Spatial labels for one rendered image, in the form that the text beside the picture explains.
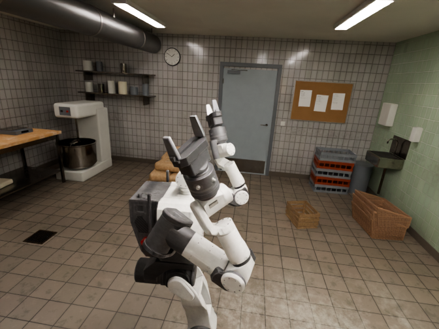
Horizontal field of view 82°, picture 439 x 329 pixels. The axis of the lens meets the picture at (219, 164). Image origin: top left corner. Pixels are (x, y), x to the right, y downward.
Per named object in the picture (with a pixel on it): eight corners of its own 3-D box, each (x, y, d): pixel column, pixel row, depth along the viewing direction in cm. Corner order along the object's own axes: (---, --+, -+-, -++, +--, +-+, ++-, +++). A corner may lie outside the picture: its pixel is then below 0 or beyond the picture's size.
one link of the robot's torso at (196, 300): (191, 355, 126) (157, 282, 113) (196, 323, 143) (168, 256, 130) (220, 350, 124) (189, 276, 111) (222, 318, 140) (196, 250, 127)
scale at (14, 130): (16, 135, 366) (15, 130, 363) (-3, 133, 369) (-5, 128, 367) (33, 131, 394) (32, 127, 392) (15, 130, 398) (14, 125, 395)
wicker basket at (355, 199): (368, 230, 320) (373, 211, 311) (347, 209, 374) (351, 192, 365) (406, 232, 320) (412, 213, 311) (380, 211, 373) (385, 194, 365)
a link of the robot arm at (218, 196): (196, 197, 66) (209, 226, 72) (228, 176, 70) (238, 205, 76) (178, 181, 75) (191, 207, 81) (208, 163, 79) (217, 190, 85)
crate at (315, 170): (350, 179, 443) (352, 172, 438) (315, 175, 452) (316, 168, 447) (343, 172, 480) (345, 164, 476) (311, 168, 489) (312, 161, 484)
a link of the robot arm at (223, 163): (227, 141, 130) (238, 163, 134) (214, 145, 136) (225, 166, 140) (220, 147, 126) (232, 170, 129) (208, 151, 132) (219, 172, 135)
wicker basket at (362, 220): (366, 238, 325) (371, 219, 316) (346, 216, 378) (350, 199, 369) (404, 241, 324) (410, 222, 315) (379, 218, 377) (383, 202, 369)
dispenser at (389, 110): (392, 126, 410) (398, 104, 399) (385, 126, 412) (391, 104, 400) (384, 124, 437) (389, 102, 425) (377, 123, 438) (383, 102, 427)
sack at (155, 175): (169, 183, 421) (169, 175, 416) (148, 181, 422) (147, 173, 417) (177, 170, 479) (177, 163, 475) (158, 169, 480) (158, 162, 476)
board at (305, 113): (345, 124, 473) (355, 83, 449) (289, 119, 485) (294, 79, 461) (345, 124, 475) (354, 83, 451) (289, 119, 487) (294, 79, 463)
